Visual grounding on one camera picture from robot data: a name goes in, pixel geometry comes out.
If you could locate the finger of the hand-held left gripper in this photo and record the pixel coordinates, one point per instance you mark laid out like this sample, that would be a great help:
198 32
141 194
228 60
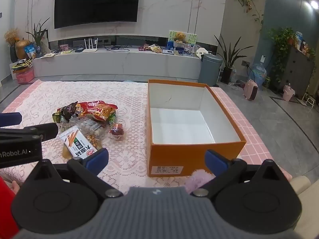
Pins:
46 130
10 119

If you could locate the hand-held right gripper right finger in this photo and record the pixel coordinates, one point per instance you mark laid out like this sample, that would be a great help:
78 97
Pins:
214 161

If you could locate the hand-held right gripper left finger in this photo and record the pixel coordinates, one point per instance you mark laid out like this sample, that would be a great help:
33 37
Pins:
97 159

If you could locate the clear packet with green label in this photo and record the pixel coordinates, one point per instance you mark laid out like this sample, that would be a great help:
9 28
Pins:
94 142

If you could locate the white breadstick packet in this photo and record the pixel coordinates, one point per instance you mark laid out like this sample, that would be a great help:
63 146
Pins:
77 143

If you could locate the dark shiny candy wrapper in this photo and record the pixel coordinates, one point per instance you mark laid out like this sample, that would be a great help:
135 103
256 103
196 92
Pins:
68 112

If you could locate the clear packet of white balls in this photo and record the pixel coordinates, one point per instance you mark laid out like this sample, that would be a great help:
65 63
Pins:
91 127

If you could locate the red round snack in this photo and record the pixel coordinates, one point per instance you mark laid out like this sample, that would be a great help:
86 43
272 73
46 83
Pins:
117 132

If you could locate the orange cardboard box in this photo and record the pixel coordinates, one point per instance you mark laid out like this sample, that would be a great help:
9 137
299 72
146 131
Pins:
179 154

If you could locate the green sausage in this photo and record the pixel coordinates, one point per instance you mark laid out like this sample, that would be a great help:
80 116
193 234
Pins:
112 119

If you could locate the purple fluffy cloth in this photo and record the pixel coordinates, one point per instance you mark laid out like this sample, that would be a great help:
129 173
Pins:
199 180

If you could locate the pink basket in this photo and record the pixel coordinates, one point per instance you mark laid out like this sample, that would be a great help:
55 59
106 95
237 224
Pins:
25 76

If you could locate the white lace tablecloth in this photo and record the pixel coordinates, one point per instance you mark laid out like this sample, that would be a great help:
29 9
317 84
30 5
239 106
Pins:
74 92

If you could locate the pink checked tablecloth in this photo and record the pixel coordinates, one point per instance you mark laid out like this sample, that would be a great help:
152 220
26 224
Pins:
231 109

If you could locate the yellow and black packets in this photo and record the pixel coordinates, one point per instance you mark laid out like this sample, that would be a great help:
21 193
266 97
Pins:
22 65

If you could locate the person's red clothing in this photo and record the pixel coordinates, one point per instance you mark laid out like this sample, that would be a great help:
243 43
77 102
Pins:
6 209

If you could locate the gold vase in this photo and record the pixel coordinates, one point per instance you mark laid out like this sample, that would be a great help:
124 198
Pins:
22 49

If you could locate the blue snack bag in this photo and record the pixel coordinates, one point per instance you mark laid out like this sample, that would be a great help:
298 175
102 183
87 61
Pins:
31 50

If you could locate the loose papers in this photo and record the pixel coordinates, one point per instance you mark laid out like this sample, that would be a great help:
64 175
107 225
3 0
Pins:
49 54

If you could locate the pink space heater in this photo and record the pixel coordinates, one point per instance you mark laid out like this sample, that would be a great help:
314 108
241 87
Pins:
250 90

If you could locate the dried yellow flowers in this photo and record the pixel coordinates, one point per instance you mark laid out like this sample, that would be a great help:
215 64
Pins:
12 35

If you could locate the black set-top box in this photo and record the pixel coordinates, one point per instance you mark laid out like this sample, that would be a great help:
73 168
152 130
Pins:
79 50

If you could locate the long-leaf plant in black pot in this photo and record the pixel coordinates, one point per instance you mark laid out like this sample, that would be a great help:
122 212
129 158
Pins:
226 74

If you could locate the green leafy potted plant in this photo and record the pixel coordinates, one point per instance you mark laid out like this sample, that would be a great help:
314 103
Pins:
38 36

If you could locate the beige cushion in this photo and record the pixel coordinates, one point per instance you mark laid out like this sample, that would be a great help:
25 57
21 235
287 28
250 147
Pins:
300 186

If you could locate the white router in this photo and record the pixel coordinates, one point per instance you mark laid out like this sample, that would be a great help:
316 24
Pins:
90 49

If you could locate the grey pedal trash bin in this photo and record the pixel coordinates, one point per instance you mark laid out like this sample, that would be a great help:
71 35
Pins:
210 69

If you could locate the large blue water jug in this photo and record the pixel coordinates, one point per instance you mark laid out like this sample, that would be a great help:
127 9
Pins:
259 76

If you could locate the grey television console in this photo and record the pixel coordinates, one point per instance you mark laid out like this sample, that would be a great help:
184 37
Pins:
119 62

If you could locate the small pink bin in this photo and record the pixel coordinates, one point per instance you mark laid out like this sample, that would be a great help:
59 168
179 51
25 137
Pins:
289 93

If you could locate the white round stand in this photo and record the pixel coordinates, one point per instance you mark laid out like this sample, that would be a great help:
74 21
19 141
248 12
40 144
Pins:
201 52

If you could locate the white step stool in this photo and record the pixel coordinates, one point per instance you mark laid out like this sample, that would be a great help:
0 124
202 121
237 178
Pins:
307 100

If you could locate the white kitchen scale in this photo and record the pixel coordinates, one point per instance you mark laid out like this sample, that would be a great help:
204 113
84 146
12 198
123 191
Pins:
168 51

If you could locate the dark grey cabinet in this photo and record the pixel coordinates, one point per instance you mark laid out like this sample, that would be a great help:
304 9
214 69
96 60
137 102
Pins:
296 72

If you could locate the pile of snack packets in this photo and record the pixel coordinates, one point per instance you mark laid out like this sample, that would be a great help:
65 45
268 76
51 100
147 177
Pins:
152 47

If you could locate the green picture card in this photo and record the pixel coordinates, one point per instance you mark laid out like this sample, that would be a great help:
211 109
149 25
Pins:
190 38

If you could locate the brown teddy bear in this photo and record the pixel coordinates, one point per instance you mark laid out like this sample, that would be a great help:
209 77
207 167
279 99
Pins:
179 36

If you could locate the green vine plant on cabinet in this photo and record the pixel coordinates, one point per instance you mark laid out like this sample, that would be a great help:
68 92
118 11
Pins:
281 42

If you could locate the bottles on cabinet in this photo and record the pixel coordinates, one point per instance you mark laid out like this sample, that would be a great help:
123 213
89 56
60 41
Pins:
302 42

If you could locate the pink photo frame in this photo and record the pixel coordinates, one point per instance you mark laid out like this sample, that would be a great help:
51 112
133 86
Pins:
64 47

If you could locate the black wall television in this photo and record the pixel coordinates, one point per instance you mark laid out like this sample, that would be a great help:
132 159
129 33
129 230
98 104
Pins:
97 2

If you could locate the hanging wall vine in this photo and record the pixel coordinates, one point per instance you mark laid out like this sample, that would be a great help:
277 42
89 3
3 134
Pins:
245 1

